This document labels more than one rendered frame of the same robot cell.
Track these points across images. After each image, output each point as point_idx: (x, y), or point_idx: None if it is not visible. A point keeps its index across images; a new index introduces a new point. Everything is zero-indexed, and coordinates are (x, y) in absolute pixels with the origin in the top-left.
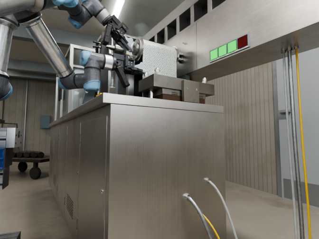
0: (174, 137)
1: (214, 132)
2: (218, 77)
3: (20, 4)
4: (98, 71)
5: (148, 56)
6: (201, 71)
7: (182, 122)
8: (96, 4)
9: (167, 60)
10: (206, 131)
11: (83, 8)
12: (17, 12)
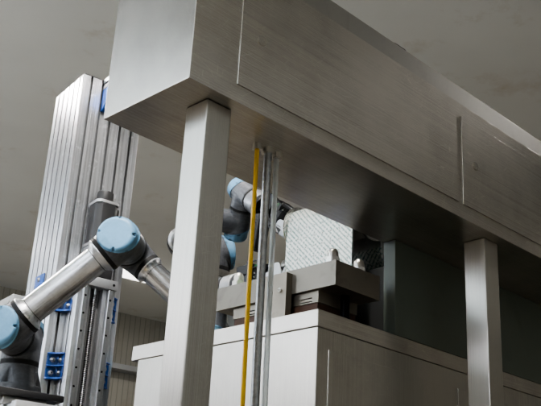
0: (211, 399)
1: (291, 377)
2: (448, 213)
3: (80, 275)
4: None
5: (295, 242)
6: (370, 227)
7: (226, 366)
8: (238, 194)
9: (332, 233)
10: (272, 378)
11: (229, 209)
12: (85, 283)
